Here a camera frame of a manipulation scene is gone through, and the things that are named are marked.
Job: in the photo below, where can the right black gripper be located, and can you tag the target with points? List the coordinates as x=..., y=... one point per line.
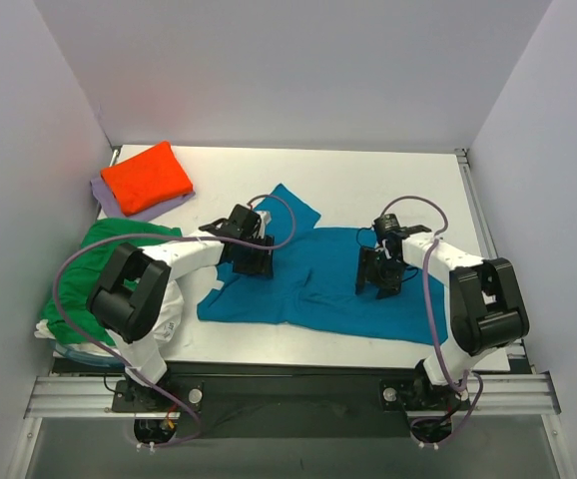
x=377, y=269

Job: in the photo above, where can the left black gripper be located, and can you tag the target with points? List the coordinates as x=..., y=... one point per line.
x=254, y=257

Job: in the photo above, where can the teal blue t shirt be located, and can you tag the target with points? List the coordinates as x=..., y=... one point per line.
x=314, y=283

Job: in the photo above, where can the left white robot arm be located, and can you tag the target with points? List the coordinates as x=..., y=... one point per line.
x=129, y=296

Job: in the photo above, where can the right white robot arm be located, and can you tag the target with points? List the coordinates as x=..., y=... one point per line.
x=474, y=305

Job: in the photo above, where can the white t shirt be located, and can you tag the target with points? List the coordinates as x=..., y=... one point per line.
x=169, y=319

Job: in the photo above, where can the folded orange t shirt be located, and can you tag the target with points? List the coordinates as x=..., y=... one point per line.
x=147, y=180

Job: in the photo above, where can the folded lavender t shirt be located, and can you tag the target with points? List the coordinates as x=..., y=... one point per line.
x=111, y=208

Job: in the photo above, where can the green t shirt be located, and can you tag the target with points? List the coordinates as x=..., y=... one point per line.
x=81, y=275

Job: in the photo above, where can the light blue t shirt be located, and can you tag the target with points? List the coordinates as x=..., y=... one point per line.
x=85, y=358

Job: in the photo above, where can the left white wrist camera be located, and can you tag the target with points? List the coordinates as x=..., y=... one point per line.
x=265, y=218

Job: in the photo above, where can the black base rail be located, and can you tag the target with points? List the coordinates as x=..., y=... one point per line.
x=229, y=401

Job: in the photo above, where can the aluminium front frame rail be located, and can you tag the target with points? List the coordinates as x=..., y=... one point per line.
x=89, y=397

